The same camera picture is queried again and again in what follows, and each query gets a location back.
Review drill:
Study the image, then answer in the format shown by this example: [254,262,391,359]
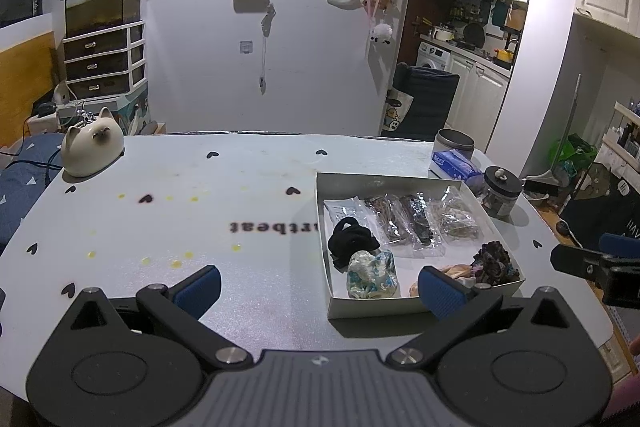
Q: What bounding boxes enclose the peach scrunchie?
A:
[407,263,476,299]

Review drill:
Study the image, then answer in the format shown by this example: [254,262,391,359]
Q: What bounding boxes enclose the white washing machine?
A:
[415,41,451,70]

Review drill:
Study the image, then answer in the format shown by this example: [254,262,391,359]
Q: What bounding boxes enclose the white cardboard box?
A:
[315,172,527,321]

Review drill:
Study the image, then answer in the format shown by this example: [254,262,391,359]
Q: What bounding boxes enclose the white drawer unit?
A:
[62,21,149,100]

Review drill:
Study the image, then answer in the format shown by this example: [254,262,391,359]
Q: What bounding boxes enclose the blue patterned blanket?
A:
[0,134,67,254]

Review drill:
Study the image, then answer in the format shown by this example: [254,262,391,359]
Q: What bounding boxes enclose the black cable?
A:
[0,146,64,182]

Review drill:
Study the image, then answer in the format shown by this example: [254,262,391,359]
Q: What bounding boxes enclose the cartoon print tote bag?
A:
[382,89,416,138]

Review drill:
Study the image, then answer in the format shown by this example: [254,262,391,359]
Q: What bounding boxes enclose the white plush sheep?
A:
[369,24,394,46]

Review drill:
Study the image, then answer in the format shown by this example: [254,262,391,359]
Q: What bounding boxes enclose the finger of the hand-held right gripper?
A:
[599,232,640,258]
[550,244,640,306]

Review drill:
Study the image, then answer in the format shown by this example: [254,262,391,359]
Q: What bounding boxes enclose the white pole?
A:
[557,74,584,198]

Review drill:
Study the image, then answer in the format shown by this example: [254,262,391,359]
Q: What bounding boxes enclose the black frying pan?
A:
[462,22,486,48]

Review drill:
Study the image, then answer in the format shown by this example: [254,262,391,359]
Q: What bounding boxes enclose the green plastic bag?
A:
[549,134,599,174]

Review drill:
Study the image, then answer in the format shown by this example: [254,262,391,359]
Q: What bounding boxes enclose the blue tissue packet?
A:
[429,148,485,182]

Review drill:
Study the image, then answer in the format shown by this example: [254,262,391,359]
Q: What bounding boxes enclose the wooden headboard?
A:
[0,30,56,148]

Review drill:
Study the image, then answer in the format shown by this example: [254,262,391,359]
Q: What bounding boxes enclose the clear packet with white label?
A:
[323,196,371,233]

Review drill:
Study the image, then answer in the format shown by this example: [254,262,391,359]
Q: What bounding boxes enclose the dark patterned hair tie packet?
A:
[395,192,447,259]

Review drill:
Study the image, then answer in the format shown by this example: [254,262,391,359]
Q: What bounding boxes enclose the dark purple scrunchie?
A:
[470,240,521,284]

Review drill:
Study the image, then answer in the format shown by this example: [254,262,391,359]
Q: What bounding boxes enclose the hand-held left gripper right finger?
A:
[385,266,576,370]

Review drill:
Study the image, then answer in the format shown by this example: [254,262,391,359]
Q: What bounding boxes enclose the white kitchen base cabinet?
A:
[446,53,512,154]

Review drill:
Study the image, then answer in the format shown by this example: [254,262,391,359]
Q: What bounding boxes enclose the round metal tin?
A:
[434,128,476,162]

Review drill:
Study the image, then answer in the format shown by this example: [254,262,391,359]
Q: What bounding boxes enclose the blue floral scrunchie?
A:
[346,249,402,299]

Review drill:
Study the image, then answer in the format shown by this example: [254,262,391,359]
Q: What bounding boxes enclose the tan cord hair tie packet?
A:
[362,194,408,249]

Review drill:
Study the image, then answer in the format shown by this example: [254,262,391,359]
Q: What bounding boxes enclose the shelf with bottles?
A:
[602,99,640,178]

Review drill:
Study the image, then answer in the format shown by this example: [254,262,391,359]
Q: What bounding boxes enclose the glass fish tank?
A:
[63,0,145,40]

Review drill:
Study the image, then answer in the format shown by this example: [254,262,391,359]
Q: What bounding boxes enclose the white cat figurine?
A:
[61,107,125,180]

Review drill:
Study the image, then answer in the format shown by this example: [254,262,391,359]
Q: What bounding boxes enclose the black padded chair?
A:
[392,63,461,142]

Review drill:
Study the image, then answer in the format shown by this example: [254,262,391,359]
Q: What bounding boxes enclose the glass jar with black lid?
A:
[482,166,524,219]

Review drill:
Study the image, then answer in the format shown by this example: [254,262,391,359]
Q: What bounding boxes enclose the dark printed bag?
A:
[560,159,640,254]

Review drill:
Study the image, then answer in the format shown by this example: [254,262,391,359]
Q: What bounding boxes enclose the hanging cable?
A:
[258,4,277,96]

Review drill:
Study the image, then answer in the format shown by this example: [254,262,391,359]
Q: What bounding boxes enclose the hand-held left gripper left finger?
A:
[62,264,253,370]

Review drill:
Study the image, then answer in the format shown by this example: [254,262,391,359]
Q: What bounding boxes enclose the beige rubber band packet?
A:
[432,185,484,244]

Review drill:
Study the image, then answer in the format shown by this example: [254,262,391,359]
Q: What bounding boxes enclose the black scrunchie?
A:
[327,217,382,270]

